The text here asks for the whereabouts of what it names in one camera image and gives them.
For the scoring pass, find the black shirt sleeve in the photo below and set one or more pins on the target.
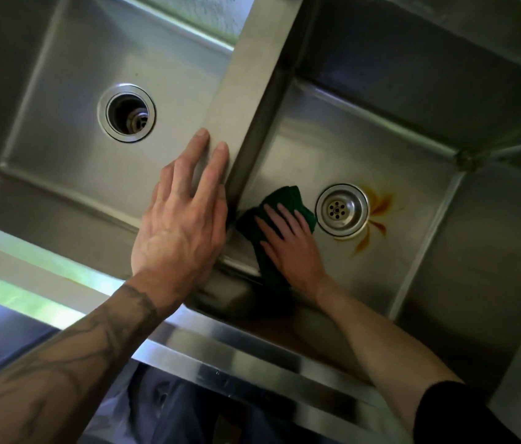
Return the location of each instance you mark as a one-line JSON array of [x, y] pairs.
[[459, 416]]

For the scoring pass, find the person's left forearm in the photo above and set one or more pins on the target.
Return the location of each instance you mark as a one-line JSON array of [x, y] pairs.
[[57, 374]]

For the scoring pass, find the person's right hand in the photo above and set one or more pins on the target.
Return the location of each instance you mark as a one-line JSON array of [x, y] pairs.
[[295, 254]]

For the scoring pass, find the green scouring cloth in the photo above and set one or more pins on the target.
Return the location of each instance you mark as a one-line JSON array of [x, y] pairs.
[[283, 196]]

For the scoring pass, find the person's left hand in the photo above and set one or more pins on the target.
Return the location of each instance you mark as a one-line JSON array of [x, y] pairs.
[[182, 240]]

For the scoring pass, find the person's right forearm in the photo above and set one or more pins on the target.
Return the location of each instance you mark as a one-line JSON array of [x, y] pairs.
[[390, 356]]

